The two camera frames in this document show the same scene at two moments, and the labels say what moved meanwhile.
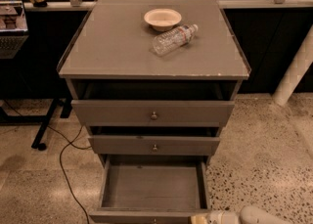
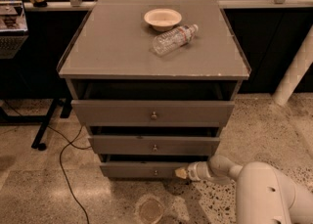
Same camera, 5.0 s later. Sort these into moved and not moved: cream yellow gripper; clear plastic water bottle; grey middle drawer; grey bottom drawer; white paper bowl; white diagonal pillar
Moved: cream yellow gripper; grey bottom drawer
Not moved: white paper bowl; white diagonal pillar; grey middle drawer; clear plastic water bottle
